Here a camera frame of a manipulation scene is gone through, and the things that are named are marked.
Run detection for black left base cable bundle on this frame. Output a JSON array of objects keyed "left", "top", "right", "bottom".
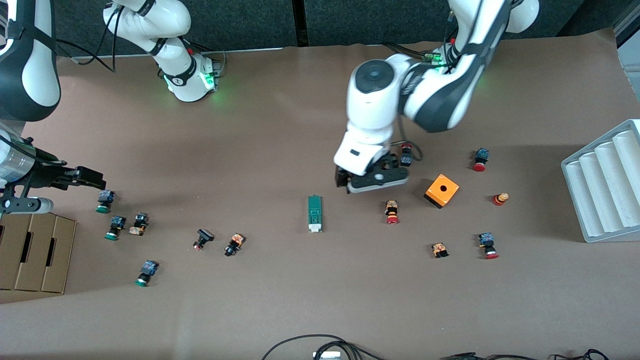
[{"left": 384, "top": 42, "right": 432, "bottom": 60}]

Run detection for green mushroom pushbutton blue block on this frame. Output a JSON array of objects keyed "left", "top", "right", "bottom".
[
  {"left": 95, "top": 189, "right": 116, "bottom": 215},
  {"left": 134, "top": 259, "right": 160, "bottom": 288},
  {"left": 104, "top": 215, "right": 127, "bottom": 242}
]

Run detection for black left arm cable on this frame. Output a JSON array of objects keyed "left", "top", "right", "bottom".
[{"left": 396, "top": 115, "right": 425, "bottom": 163}]

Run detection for orange button enclosure box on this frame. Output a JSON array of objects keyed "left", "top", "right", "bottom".
[{"left": 424, "top": 173, "right": 460, "bottom": 210}]

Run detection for white ribbed plastic tray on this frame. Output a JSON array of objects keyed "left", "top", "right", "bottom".
[{"left": 560, "top": 118, "right": 640, "bottom": 244}]

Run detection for black looped cable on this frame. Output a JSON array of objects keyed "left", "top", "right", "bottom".
[{"left": 261, "top": 334, "right": 387, "bottom": 360}]

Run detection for black flat-head switch red terminals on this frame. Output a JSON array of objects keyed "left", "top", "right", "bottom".
[{"left": 192, "top": 228, "right": 216, "bottom": 252}]

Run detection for brown paper table cover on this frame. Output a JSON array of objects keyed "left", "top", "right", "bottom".
[{"left": 0, "top": 27, "right": 640, "bottom": 360}]

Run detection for grey metal cabinet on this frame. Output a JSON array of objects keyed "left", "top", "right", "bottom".
[{"left": 614, "top": 10, "right": 640, "bottom": 51}]

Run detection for black right base cable bundle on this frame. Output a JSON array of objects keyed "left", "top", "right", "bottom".
[{"left": 190, "top": 42, "right": 227, "bottom": 68}]

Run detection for black cable with plug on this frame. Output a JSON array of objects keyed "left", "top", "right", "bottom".
[{"left": 440, "top": 352, "right": 543, "bottom": 360}]

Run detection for brown cardboard box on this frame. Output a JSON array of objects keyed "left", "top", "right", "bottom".
[{"left": 0, "top": 212, "right": 77, "bottom": 294}]

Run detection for red mushroom pushbutton blue block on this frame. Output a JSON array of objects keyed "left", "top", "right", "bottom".
[
  {"left": 472, "top": 147, "right": 490, "bottom": 173},
  {"left": 477, "top": 232, "right": 500, "bottom": 260}
]

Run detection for black base cable bundle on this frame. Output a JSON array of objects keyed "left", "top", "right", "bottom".
[
  {"left": 190, "top": 42, "right": 227, "bottom": 68},
  {"left": 384, "top": 42, "right": 432, "bottom": 60}
]

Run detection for black coiled cable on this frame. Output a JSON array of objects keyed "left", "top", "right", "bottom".
[{"left": 550, "top": 348, "right": 610, "bottom": 360}]

